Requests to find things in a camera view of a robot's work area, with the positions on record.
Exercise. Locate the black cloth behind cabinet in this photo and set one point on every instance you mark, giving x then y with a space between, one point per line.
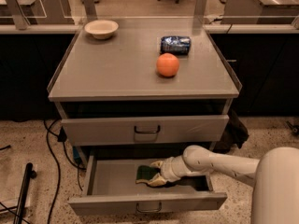
235 133

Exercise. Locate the black stand leg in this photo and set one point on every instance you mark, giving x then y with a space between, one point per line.
29 173

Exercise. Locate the closed upper drawer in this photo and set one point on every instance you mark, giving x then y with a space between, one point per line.
144 130

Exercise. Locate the grey background desk left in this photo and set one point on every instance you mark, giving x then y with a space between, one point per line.
39 11

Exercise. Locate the white bowl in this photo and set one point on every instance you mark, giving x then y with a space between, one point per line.
101 29

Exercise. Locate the orange fruit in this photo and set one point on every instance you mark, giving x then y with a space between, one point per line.
167 65

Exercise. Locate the green and yellow sponge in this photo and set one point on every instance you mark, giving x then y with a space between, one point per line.
145 173

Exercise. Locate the clear acrylic barrier panel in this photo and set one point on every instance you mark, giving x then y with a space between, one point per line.
152 14

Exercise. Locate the open middle drawer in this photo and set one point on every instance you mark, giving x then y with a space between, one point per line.
110 189

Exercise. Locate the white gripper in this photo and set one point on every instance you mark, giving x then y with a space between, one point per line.
166 170

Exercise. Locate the grey background desk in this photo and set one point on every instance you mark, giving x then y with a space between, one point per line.
39 11
260 11

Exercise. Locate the grey background desk right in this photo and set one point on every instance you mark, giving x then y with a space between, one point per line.
260 11

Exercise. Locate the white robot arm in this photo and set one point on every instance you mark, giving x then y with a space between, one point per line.
274 178

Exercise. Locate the grey drawer cabinet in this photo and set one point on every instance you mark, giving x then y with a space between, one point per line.
117 78

